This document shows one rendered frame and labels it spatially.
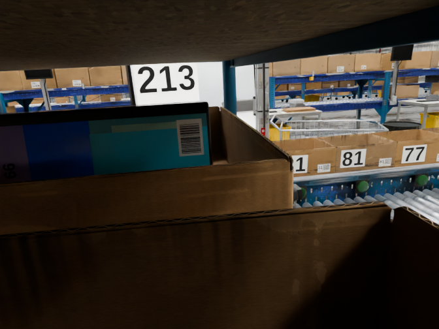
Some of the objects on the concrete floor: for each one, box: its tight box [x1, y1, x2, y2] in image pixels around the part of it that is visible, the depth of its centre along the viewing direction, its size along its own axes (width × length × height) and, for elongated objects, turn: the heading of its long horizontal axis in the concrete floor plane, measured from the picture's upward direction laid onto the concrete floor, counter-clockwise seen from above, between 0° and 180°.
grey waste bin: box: [383, 121, 422, 132], centre depth 464 cm, size 50×50×64 cm
